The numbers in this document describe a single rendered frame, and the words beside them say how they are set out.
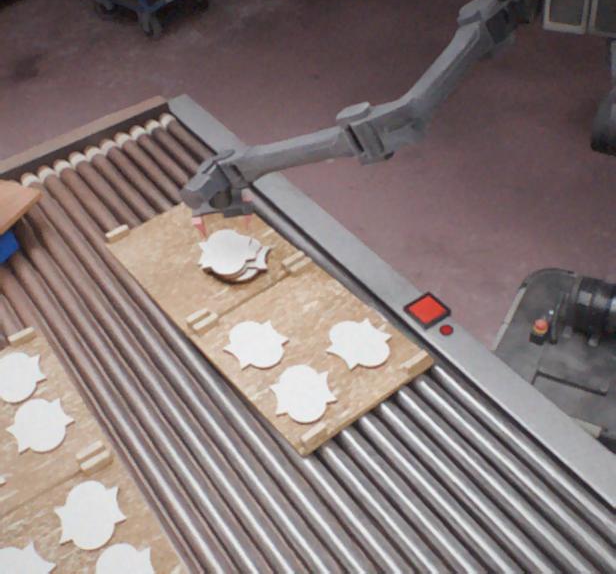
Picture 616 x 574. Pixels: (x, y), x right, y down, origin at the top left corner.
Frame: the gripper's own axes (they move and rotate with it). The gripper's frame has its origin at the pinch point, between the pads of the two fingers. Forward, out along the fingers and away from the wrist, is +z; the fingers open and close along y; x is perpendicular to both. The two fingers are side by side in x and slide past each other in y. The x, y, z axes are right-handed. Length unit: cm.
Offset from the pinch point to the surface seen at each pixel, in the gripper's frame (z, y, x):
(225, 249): 2.4, -0.8, -3.9
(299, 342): 7.2, 12.6, -31.9
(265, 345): 6.3, 5.2, -32.1
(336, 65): 104, 63, 240
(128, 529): 7, -24, -70
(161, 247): 8.4, -17.0, 7.2
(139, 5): 84, -38, 301
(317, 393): 5.9, 14.2, -47.3
